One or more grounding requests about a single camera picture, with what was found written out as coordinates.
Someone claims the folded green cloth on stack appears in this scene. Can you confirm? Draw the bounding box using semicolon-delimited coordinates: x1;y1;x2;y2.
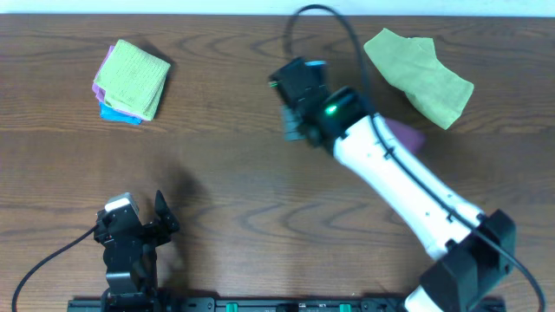
94;39;171;121

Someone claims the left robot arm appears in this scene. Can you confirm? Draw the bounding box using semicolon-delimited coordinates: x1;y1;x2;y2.
94;191;180;311

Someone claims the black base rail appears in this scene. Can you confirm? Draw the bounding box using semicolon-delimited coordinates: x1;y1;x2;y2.
67;296;508;312

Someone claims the folded pink cloth in stack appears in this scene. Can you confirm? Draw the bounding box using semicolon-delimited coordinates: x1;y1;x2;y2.
91;44;144;121

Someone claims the folded blue cloth in stack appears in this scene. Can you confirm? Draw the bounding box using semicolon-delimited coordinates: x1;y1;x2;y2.
99;102;142;125

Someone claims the crumpled olive green cloth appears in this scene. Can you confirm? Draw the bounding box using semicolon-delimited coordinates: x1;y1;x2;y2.
364;29;474;130

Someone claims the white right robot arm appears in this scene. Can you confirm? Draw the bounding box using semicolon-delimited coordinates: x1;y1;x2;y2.
277;85;516;311

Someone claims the purple microfiber cloth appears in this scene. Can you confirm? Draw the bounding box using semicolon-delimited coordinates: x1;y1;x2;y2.
385;118;425;154

